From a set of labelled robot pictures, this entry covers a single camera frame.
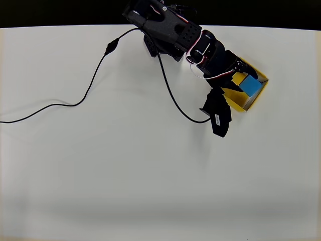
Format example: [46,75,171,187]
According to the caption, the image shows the blue cube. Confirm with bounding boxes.
[238,75,262,98]

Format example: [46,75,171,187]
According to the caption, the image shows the yellow cardboard box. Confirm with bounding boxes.
[222,57,269,112]

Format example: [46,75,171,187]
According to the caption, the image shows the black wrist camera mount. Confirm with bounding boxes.
[199,86,233,138]

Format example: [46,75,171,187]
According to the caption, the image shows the white and red servo wires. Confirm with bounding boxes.
[185,30,235,80]

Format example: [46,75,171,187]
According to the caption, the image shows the thin black camera cable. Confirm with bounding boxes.
[147,35,212,124]

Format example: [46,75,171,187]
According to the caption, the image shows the black cable with inline switch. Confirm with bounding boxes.
[0,27,141,124]

